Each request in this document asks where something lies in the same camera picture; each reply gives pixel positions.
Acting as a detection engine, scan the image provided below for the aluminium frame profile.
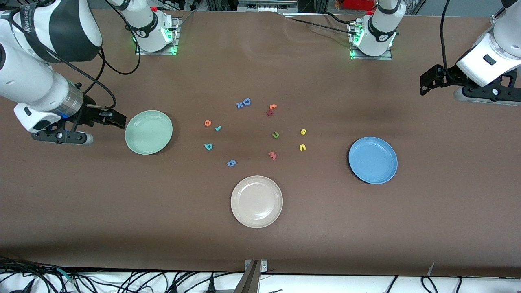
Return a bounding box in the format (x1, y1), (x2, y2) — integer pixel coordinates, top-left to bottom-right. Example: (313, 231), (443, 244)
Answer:
(237, 0), (298, 13)

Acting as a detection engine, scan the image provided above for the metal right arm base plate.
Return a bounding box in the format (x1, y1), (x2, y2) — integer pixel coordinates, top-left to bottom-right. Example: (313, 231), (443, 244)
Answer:
(135, 16), (180, 55)

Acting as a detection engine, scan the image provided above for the red box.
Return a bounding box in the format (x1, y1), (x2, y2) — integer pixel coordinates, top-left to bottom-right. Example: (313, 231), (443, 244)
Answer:
(343, 0), (377, 11)

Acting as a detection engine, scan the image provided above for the blue plate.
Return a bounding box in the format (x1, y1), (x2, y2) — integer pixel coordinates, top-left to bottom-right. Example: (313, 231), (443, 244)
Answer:
(348, 136), (398, 184)

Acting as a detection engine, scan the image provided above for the metal clamp bracket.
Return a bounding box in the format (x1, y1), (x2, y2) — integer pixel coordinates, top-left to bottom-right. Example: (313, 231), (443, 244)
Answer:
(234, 260), (268, 293)

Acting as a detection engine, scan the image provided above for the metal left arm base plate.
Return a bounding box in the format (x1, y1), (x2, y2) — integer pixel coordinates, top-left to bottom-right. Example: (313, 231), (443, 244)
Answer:
(348, 22), (393, 61)

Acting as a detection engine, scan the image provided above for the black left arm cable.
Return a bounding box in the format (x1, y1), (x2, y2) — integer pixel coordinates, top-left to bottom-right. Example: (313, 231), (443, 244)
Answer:
(440, 0), (464, 84)

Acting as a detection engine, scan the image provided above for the beige plate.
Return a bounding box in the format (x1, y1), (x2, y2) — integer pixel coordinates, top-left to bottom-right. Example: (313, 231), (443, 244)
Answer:
(230, 175), (283, 229)

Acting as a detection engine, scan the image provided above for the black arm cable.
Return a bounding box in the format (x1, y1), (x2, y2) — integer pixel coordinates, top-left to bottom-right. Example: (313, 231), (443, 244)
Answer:
(440, 0), (464, 84)
(8, 0), (142, 110)

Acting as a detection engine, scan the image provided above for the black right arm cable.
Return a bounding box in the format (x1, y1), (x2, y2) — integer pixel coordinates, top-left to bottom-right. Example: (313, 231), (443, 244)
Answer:
(8, 0), (142, 110)

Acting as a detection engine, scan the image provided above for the teal network cable plug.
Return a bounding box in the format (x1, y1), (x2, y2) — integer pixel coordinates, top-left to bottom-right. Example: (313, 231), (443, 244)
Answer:
(57, 268), (77, 284)

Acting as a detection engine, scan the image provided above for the pale green plate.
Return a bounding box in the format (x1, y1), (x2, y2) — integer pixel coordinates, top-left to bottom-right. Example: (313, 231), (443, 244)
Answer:
(125, 110), (173, 155)

